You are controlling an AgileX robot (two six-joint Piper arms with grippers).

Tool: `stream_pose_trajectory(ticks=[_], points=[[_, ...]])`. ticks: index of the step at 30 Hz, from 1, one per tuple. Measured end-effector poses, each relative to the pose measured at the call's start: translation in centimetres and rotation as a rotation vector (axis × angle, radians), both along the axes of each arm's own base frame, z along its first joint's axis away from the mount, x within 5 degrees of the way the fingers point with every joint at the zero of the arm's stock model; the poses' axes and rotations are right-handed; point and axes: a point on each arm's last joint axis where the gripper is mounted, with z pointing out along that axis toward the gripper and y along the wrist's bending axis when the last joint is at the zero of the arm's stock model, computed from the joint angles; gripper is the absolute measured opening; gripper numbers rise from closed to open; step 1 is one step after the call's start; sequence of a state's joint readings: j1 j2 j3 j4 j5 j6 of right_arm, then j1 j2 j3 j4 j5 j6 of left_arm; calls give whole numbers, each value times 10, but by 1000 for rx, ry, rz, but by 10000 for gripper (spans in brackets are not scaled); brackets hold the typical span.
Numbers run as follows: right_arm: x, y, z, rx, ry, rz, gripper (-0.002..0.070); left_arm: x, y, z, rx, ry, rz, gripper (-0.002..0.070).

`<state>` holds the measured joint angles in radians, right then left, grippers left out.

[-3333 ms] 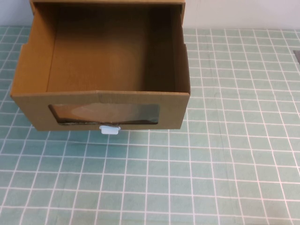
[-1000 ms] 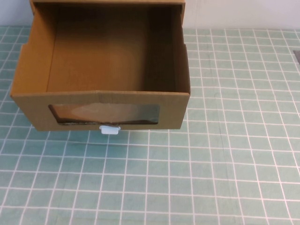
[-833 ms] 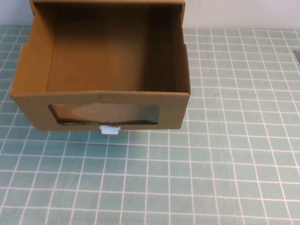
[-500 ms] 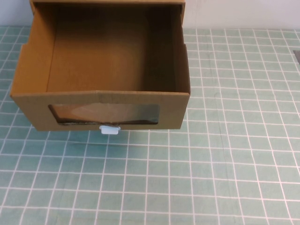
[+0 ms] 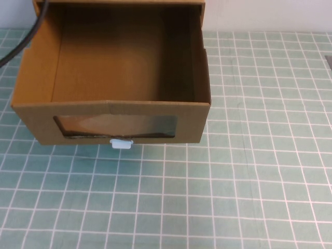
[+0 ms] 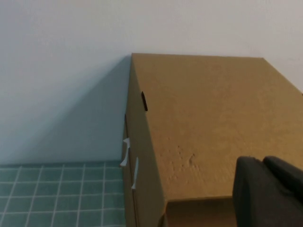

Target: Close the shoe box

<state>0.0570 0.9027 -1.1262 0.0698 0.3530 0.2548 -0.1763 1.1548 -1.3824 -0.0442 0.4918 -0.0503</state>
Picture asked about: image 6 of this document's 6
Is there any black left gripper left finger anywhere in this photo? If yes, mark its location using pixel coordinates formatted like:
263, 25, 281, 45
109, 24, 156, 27
232, 156, 303, 227

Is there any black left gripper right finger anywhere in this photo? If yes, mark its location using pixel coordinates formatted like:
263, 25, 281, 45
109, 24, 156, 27
262, 155, 303, 202

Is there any cardboard shoe box shell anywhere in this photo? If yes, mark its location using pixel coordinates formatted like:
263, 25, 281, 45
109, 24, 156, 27
125, 53, 303, 227

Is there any white plastic side clip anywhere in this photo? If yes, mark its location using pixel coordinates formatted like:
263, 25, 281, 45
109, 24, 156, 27
131, 157, 140, 190
119, 138, 131, 168

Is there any green checked tablecloth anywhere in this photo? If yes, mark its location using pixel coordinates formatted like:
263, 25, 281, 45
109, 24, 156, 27
0, 160, 126, 227

